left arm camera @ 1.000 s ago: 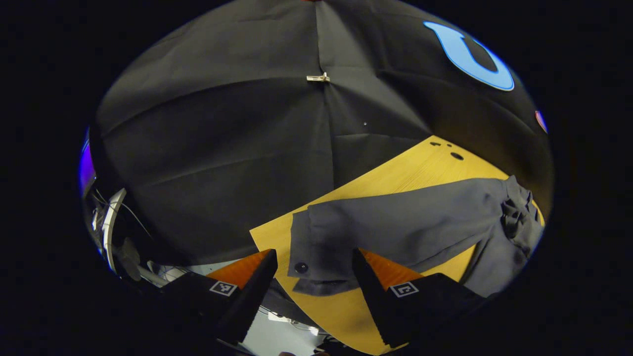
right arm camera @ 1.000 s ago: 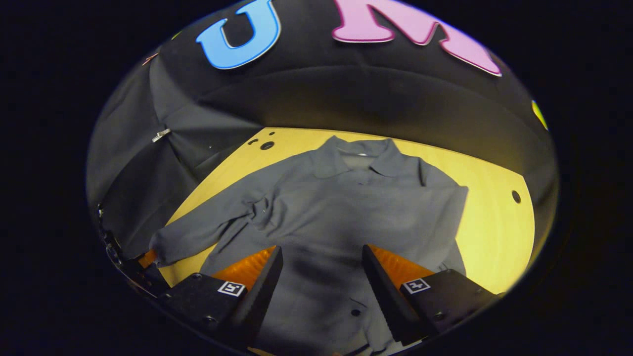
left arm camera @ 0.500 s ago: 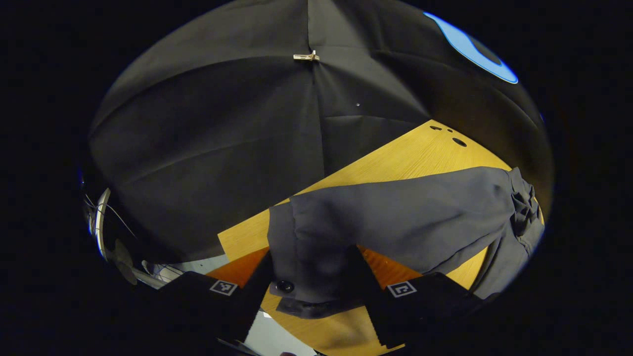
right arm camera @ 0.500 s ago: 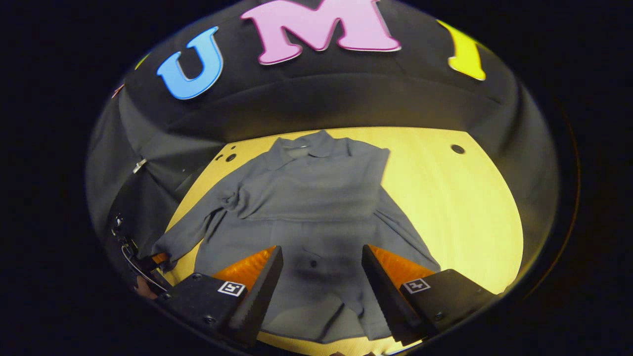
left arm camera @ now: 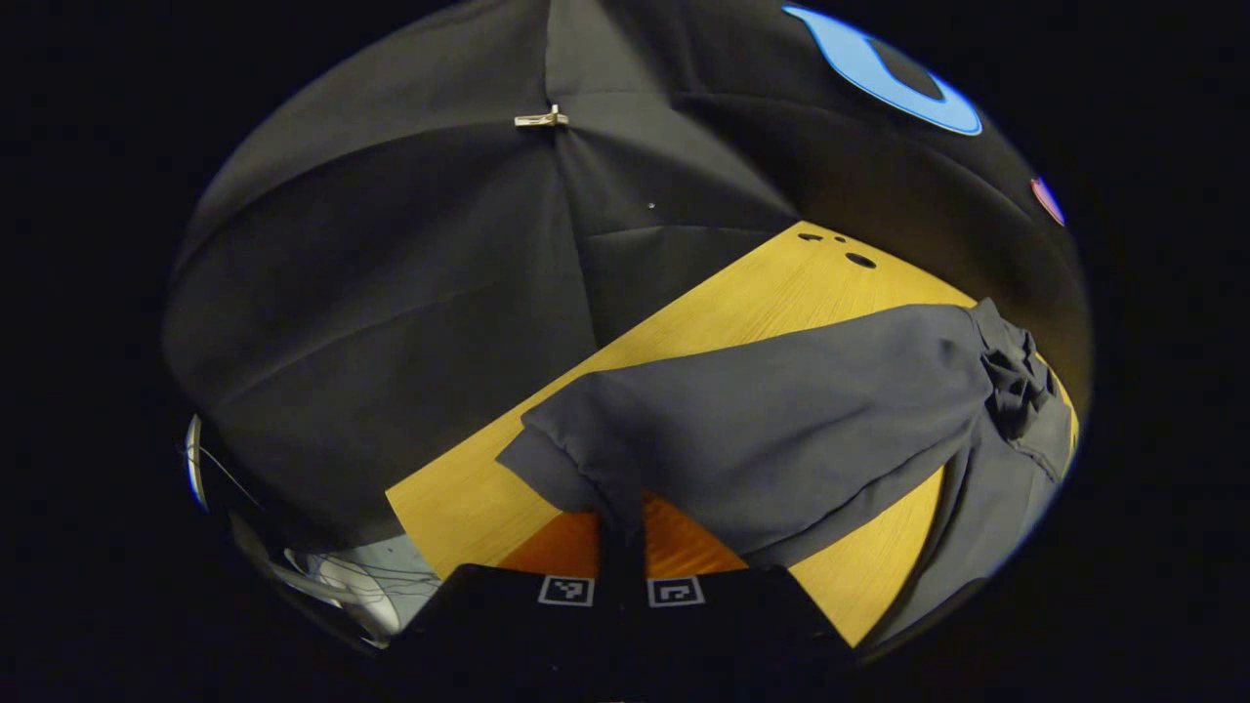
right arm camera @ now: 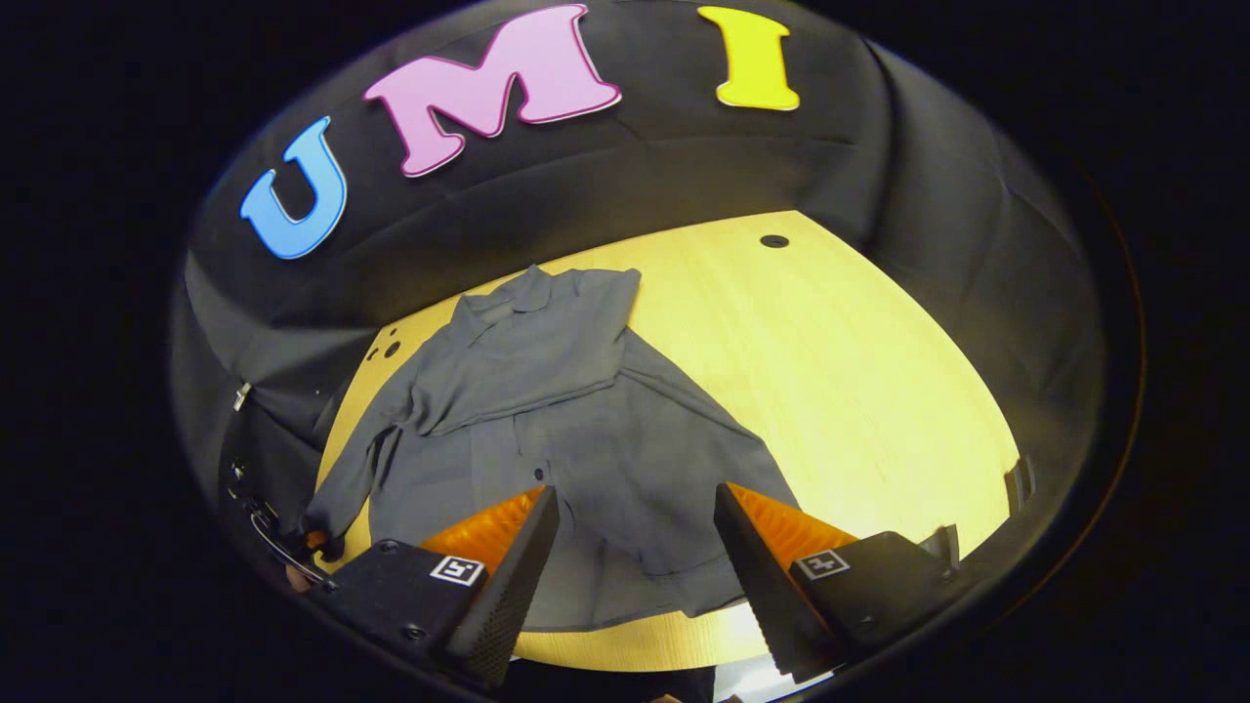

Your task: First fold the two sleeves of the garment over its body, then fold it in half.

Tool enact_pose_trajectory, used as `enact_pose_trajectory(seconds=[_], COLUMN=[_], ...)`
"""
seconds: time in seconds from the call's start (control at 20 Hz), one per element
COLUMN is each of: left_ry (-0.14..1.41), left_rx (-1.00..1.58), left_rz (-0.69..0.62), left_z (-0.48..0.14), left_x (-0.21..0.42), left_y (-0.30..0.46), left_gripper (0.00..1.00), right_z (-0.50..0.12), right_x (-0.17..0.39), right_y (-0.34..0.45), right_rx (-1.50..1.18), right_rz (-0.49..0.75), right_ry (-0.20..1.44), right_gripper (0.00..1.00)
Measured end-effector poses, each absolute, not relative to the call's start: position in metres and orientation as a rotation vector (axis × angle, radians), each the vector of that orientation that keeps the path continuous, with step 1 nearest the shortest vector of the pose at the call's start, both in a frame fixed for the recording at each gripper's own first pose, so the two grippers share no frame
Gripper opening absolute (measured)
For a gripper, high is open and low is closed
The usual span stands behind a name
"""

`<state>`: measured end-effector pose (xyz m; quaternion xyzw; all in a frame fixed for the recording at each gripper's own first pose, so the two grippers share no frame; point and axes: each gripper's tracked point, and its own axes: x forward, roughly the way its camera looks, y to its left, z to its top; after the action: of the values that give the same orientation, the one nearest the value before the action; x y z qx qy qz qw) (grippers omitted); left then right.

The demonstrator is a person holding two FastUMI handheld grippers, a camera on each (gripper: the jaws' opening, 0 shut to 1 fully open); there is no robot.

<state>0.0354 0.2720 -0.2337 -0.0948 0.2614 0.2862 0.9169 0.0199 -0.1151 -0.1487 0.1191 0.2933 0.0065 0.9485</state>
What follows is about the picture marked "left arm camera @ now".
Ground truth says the black backdrop cloth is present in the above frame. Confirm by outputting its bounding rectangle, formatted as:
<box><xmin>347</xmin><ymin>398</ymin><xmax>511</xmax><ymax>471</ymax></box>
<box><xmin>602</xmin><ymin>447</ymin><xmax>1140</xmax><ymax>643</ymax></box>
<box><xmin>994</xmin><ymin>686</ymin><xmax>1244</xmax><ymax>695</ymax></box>
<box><xmin>161</xmin><ymin>0</ymin><xmax>1093</xmax><ymax>558</ymax></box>

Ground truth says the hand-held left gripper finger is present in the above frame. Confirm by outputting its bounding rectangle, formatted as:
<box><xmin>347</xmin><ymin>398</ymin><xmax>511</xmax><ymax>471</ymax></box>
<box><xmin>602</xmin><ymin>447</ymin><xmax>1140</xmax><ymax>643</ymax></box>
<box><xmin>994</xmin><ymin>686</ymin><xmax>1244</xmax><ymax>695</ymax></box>
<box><xmin>624</xmin><ymin>493</ymin><xmax>860</xmax><ymax>703</ymax></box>
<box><xmin>386</xmin><ymin>510</ymin><xmax>624</xmax><ymax>703</ymax></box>

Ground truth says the grey long-sleeved shirt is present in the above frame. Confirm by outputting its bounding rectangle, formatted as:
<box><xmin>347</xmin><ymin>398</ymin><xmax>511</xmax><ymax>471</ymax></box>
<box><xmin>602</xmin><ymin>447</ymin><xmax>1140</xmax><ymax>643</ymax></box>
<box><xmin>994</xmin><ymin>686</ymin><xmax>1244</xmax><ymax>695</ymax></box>
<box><xmin>496</xmin><ymin>298</ymin><xmax>1077</xmax><ymax>647</ymax></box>

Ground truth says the white rounded object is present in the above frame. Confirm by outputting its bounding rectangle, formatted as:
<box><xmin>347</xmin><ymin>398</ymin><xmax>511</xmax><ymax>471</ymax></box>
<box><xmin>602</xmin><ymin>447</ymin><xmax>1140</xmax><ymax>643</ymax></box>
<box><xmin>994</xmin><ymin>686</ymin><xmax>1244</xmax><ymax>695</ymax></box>
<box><xmin>283</xmin><ymin>547</ymin><xmax>403</xmax><ymax>641</ymax></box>

